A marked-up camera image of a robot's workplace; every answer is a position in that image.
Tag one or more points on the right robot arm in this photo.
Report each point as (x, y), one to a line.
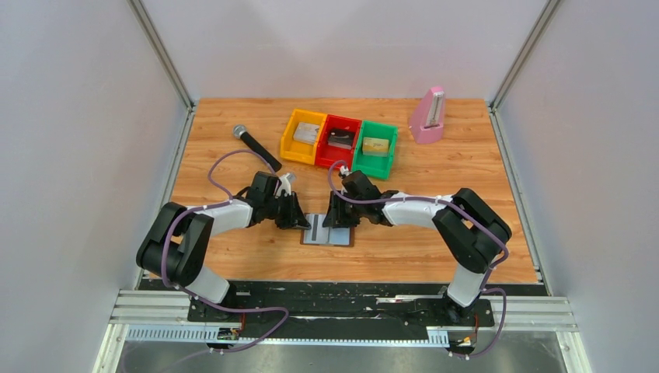
(474, 233)

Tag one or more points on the black microphone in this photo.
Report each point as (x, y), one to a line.
(240, 132)

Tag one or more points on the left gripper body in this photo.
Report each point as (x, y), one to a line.
(278, 209)

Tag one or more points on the silver card in yellow bin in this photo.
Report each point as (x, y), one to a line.
(306, 133)

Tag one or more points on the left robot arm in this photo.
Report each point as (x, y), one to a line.
(176, 244)

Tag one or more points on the silver VIP card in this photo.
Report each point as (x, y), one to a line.
(317, 234)

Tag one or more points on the green plastic bin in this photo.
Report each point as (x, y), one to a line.
(375, 165)

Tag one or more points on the red plastic bin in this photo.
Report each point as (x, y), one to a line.
(327, 155)

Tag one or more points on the black card in red bin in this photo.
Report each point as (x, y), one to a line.
(341, 138)

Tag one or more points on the yellow plastic bin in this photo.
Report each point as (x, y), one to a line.
(293, 150)

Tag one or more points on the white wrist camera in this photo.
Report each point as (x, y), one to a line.
(343, 172)
(285, 185)

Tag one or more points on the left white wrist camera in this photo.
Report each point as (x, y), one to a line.
(285, 185)

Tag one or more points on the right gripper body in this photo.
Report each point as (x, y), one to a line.
(358, 211)

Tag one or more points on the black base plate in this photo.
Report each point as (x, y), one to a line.
(343, 310)

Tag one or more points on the pink metronome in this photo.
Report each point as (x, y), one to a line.
(426, 124)

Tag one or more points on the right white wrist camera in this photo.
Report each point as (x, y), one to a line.
(343, 172)

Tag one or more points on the gold card in green bin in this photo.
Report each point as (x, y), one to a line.
(378, 147)

